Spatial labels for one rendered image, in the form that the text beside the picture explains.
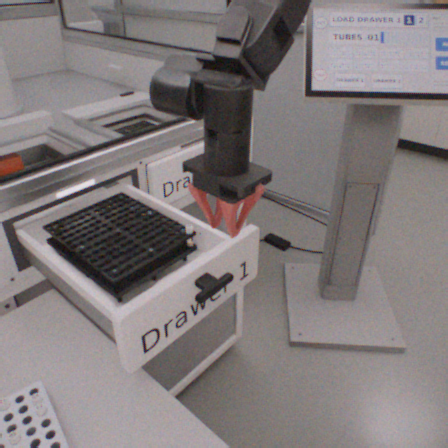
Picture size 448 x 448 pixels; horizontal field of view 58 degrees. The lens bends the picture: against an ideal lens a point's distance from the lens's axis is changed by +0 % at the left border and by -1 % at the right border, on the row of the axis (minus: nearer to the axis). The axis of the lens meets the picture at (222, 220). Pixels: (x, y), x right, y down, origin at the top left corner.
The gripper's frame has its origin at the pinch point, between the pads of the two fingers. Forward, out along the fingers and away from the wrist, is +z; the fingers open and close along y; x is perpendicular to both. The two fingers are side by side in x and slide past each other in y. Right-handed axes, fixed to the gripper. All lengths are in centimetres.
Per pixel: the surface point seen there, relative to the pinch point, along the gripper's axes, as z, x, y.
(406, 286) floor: 98, -133, -1
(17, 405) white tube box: 20.4, 29.3, 11.3
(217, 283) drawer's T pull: 8.5, 2.3, -0.8
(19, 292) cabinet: 23.8, 17.7, 37.0
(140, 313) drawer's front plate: 8.3, 13.7, 2.5
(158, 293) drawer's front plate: 7.1, 10.4, 2.6
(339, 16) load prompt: -17, -92, 35
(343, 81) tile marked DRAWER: -1, -83, 26
